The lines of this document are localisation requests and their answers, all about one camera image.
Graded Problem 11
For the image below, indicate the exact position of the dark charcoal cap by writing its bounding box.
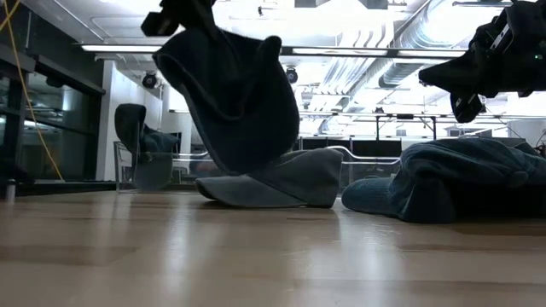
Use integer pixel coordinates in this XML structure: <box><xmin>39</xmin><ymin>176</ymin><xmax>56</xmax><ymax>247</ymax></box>
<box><xmin>113</xmin><ymin>102</ymin><xmax>181</xmax><ymax>192</ymax></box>

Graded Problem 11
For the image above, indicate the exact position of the yellow cable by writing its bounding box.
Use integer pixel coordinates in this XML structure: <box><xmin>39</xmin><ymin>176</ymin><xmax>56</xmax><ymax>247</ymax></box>
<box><xmin>0</xmin><ymin>0</ymin><xmax>65</xmax><ymax>181</ymax></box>

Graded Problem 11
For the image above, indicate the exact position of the black office partition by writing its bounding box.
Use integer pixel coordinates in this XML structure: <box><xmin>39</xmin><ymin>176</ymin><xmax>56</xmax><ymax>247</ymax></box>
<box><xmin>293</xmin><ymin>136</ymin><xmax>403</xmax><ymax>188</ymax></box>

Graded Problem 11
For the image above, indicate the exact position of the black-legged background table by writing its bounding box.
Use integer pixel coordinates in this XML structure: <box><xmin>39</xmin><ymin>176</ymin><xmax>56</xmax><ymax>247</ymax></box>
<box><xmin>374</xmin><ymin>113</ymin><xmax>439</xmax><ymax>142</ymax></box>

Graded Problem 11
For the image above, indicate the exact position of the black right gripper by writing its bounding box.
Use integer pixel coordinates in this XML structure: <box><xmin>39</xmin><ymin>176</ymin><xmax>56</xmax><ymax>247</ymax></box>
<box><xmin>417</xmin><ymin>16</ymin><xmax>546</xmax><ymax>99</ymax></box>

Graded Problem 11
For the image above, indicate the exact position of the blue denim cap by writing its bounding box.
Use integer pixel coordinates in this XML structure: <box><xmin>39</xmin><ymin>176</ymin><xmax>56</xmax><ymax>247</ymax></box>
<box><xmin>340</xmin><ymin>136</ymin><xmax>546</xmax><ymax>226</ymax></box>

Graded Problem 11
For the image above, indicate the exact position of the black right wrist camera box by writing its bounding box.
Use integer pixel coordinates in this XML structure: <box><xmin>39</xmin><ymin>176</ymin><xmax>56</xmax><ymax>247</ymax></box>
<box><xmin>450</xmin><ymin>91</ymin><xmax>486</xmax><ymax>125</ymax></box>

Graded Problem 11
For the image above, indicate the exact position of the clear plastic bin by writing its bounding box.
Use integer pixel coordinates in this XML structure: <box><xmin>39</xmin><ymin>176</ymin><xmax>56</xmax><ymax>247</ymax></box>
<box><xmin>326</xmin><ymin>145</ymin><xmax>403</xmax><ymax>191</ymax></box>
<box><xmin>112</xmin><ymin>140</ymin><xmax>211</xmax><ymax>194</ymax></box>

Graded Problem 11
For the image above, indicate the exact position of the black framed glass partition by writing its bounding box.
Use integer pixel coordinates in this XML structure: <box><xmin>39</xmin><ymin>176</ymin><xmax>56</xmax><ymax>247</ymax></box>
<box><xmin>0</xmin><ymin>0</ymin><xmax>107</xmax><ymax>193</ymax></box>

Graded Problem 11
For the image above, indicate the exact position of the silver ceiling duct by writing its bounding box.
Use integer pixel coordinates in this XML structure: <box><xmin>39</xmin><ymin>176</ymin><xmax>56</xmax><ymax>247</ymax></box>
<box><xmin>377</xmin><ymin>0</ymin><xmax>504</xmax><ymax>90</ymax></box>

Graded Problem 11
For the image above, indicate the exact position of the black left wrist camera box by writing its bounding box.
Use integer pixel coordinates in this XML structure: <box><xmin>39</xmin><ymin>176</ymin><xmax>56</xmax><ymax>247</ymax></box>
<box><xmin>140</xmin><ymin>10</ymin><xmax>180</xmax><ymax>38</ymax></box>

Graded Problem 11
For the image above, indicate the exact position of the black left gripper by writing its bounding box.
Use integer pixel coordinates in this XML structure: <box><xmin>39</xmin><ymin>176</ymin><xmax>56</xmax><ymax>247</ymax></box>
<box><xmin>158</xmin><ymin>0</ymin><xmax>222</xmax><ymax>40</ymax></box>

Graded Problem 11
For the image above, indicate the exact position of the dark navy cap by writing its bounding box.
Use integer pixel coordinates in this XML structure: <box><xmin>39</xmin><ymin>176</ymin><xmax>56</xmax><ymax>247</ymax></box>
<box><xmin>152</xmin><ymin>23</ymin><xmax>301</xmax><ymax>177</ymax></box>

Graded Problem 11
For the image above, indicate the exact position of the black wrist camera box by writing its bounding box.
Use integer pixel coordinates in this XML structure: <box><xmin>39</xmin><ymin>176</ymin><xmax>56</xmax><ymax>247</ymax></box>
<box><xmin>450</xmin><ymin>91</ymin><xmax>486</xmax><ymax>125</ymax></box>
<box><xmin>140</xmin><ymin>10</ymin><xmax>180</xmax><ymax>38</ymax></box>

